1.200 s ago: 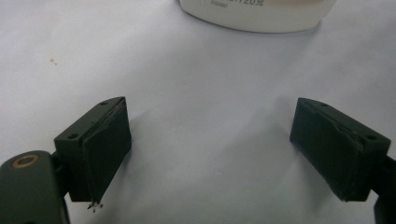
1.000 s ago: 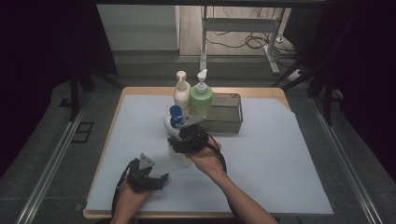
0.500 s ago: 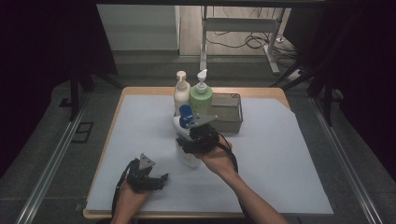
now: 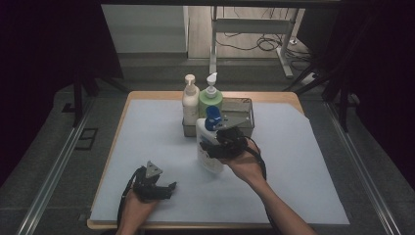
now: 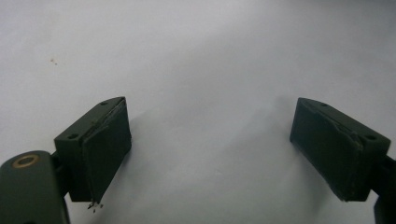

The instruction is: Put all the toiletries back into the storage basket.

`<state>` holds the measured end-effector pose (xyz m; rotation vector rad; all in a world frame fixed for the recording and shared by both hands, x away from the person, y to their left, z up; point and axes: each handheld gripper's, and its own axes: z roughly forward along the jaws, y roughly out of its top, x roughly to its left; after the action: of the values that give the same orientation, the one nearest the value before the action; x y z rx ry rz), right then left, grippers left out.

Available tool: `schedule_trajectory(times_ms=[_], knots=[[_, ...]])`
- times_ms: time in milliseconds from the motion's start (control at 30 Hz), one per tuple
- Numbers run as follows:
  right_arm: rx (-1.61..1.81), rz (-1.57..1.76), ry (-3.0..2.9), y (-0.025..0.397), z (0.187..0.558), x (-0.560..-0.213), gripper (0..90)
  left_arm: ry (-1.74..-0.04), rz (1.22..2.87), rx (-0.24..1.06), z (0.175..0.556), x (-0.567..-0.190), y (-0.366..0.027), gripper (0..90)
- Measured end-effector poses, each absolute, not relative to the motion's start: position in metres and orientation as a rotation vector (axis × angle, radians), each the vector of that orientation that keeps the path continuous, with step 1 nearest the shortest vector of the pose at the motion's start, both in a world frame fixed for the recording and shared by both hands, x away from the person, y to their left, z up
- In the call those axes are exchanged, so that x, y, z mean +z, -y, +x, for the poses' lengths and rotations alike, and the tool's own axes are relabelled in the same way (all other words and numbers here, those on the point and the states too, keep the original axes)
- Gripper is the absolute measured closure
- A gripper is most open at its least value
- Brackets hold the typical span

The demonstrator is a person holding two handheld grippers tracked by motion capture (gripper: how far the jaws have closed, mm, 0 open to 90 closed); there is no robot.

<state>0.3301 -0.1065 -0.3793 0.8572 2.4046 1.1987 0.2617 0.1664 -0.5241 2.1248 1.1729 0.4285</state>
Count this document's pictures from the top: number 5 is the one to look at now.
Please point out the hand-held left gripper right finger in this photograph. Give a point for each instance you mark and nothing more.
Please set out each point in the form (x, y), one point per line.
(336, 155)

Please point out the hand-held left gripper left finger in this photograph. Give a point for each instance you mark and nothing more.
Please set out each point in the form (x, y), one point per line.
(99, 152)

